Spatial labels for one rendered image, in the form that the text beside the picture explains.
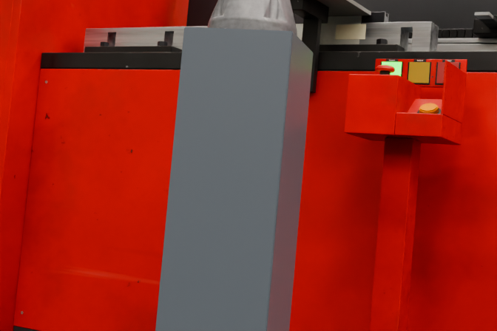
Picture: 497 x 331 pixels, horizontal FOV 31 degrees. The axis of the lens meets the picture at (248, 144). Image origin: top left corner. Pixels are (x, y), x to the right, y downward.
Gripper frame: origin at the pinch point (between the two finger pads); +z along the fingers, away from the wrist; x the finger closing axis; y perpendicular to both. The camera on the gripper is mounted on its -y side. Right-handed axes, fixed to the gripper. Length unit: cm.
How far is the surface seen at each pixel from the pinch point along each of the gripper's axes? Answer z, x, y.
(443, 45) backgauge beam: 24.3, -19.3, 21.7
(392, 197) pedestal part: 19, -29, -50
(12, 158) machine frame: 26, 86, -39
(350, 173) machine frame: 27.8, -11.6, -31.7
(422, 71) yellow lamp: 4.8, -29.7, -24.2
